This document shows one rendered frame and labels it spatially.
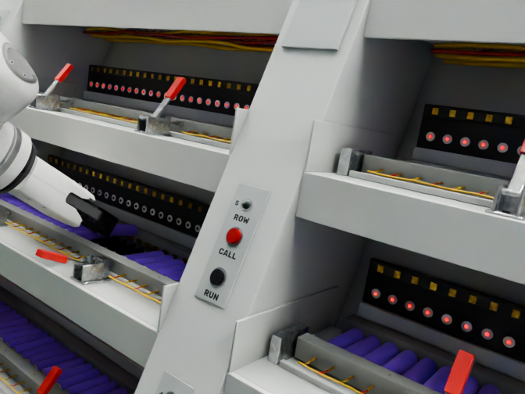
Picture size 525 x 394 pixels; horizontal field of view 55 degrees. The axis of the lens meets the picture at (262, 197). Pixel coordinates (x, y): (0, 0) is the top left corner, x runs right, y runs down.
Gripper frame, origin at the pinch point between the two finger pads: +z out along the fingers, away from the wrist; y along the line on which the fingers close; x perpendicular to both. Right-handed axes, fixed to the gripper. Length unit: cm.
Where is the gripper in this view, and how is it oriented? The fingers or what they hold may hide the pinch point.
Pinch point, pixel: (97, 220)
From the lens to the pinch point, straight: 76.3
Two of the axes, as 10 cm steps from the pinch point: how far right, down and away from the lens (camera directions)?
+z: 4.4, 4.7, 7.7
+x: 4.4, -8.6, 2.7
